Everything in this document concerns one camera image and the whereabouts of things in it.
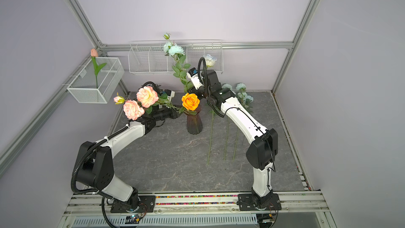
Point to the pink tulip bud stem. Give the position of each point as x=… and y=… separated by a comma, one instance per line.
x=97, y=67

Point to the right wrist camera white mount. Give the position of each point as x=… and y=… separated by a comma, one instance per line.
x=192, y=75

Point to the pink rose branch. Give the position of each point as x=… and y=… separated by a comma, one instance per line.
x=146, y=99

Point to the white mesh side basket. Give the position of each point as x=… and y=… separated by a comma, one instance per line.
x=83, y=86

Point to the white rose stem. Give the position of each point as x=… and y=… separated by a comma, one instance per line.
x=210, y=60

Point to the dark ribbed glass vase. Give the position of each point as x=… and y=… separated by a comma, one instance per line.
x=194, y=123

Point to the orange rose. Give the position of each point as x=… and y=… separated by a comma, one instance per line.
x=190, y=101

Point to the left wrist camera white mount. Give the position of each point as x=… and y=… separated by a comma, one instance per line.
x=170, y=94

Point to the white wire wall basket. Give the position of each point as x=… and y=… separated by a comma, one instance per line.
x=148, y=57

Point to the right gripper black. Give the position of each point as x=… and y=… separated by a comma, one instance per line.
x=194, y=91

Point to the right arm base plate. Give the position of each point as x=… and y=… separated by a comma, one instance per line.
x=253, y=202

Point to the white vent grille strip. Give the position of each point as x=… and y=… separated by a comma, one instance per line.
x=128, y=221

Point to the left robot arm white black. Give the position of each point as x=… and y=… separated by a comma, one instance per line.
x=94, y=171

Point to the aluminium front rail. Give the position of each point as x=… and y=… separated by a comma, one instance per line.
x=205, y=203

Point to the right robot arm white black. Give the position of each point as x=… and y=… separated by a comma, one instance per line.
x=263, y=142

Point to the teal rose branch remaining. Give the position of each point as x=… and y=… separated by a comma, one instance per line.
x=178, y=54

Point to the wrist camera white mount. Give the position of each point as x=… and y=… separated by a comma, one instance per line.
x=170, y=94
x=192, y=75

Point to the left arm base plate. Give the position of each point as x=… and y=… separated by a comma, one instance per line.
x=135, y=204

